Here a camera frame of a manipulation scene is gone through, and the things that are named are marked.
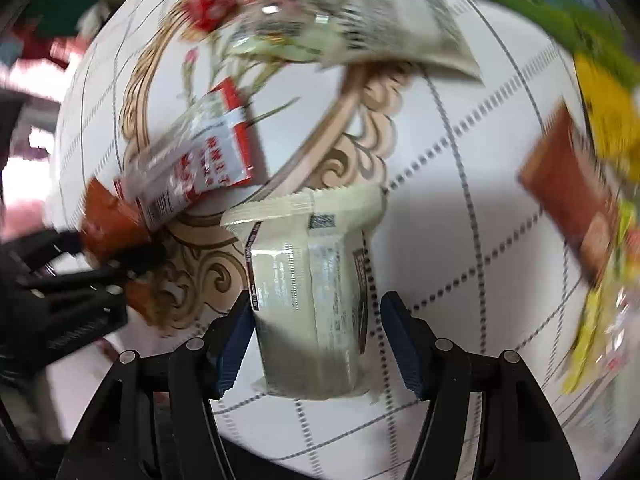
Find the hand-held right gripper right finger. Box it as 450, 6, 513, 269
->
380, 291, 583, 480

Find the dark green garment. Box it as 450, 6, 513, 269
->
20, 0, 101, 36

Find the red and white snack packet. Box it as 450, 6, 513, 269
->
114, 78, 268, 228

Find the cream snack packet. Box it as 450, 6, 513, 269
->
220, 183, 388, 401

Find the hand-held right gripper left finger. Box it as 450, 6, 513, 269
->
55, 289, 258, 480

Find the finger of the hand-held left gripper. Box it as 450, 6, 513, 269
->
10, 230, 85, 272
20, 245, 169, 297

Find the orange snack packet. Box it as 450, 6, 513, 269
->
80, 177, 171, 327

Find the yellow green snack packet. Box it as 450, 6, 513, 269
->
560, 200, 640, 396

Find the white and grey snack packet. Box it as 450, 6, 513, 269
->
232, 0, 483, 82

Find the brown snack packet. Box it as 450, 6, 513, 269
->
517, 102, 623, 286

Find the green edge strip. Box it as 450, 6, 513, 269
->
395, 0, 640, 91

